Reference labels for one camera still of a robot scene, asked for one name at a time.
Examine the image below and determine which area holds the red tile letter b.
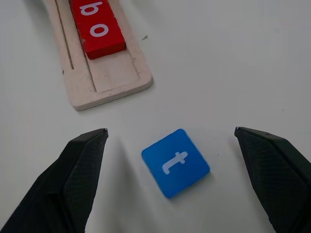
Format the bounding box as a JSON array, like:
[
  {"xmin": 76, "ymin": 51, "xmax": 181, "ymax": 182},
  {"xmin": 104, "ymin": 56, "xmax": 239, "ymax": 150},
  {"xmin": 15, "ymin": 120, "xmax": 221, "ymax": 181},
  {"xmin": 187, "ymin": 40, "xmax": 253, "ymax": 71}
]
[{"xmin": 69, "ymin": 0, "xmax": 114, "ymax": 25}]

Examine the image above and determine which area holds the wooden tile rack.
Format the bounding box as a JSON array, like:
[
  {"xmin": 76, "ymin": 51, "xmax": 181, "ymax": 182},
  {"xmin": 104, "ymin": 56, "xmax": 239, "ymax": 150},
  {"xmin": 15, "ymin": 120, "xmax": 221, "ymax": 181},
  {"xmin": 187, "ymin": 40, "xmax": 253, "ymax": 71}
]
[{"xmin": 40, "ymin": 0, "xmax": 154, "ymax": 112}]

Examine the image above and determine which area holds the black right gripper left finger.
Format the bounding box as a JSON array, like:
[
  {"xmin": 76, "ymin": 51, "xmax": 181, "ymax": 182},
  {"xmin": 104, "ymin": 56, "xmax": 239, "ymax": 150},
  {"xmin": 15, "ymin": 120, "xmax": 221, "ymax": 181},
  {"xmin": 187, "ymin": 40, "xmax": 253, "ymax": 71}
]
[{"xmin": 0, "ymin": 127, "xmax": 109, "ymax": 233}]

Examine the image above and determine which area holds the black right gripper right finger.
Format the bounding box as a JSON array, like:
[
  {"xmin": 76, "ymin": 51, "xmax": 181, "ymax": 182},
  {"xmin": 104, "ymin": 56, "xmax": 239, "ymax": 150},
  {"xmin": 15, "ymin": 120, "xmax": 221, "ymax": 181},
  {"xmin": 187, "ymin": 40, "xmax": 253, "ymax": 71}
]
[{"xmin": 234, "ymin": 126, "xmax": 311, "ymax": 233}]

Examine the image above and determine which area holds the blue tile letter t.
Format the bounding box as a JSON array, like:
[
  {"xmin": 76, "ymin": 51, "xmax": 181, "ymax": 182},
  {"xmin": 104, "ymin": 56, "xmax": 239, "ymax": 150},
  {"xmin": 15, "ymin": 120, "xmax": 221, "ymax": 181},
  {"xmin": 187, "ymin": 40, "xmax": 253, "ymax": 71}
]
[{"xmin": 141, "ymin": 128, "xmax": 211, "ymax": 199}]

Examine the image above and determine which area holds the red tile letter o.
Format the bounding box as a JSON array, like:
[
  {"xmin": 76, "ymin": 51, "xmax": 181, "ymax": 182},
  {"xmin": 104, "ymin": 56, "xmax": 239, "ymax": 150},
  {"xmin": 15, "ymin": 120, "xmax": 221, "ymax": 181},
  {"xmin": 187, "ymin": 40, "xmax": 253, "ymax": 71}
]
[{"xmin": 74, "ymin": 11, "xmax": 127, "ymax": 60}]

